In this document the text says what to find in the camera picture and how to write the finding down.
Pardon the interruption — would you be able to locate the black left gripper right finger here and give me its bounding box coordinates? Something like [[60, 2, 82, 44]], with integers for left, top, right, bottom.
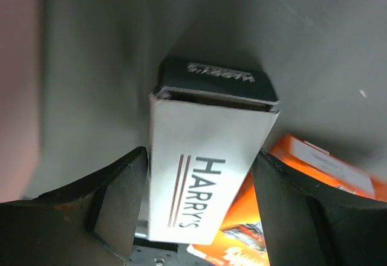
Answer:
[[252, 150, 386, 265]]

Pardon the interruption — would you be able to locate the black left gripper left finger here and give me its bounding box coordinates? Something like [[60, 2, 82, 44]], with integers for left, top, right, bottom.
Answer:
[[1, 146, 148, 265]]

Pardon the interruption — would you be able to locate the white Harry's logo box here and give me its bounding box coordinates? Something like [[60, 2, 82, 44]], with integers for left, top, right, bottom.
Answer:
[[136, 56, 279, 245]]

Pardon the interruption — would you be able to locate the left orange Gillette Fusion box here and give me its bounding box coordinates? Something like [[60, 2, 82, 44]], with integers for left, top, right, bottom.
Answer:
[[187, 135, 386, 265]]

